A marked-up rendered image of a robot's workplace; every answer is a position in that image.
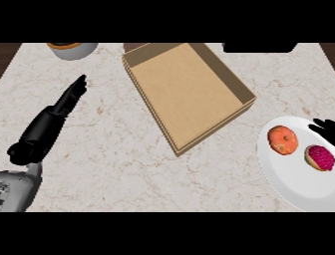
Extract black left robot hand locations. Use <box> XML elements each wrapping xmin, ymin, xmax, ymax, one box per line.
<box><xmin>5</xmin><ymin>74</ymin><xmax>88</xmax><ymax>166</ymax></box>

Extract white plate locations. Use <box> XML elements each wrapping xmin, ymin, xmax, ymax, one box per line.
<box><xmin>255</xmin><ymin>116</ymin><xmax>335</xmax><ymax>213</ymax></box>

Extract brown cardboard box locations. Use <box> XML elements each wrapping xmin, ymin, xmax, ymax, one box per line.
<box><xmin>121</xmin><ymin>42</ymin><xmax>258</xmax><ymax>157</ymax></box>

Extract orange frosted donut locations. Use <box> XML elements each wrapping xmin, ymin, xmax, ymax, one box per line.
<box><xmin>266</xmin><ymin>125</ymin><xmax>300</xmax><ymax>156</ymax></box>

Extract grey bowl with orange content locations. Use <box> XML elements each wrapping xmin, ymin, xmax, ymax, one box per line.
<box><xmin>45</xmin><ymin>42</ymin><xmax>100</xmax><ymax>62</ymax></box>

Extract black appliance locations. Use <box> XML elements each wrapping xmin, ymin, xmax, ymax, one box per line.
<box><xmin>221</xmin><ymin>42</ymin><xmax>298</xmax><ymax>54</ymax></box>

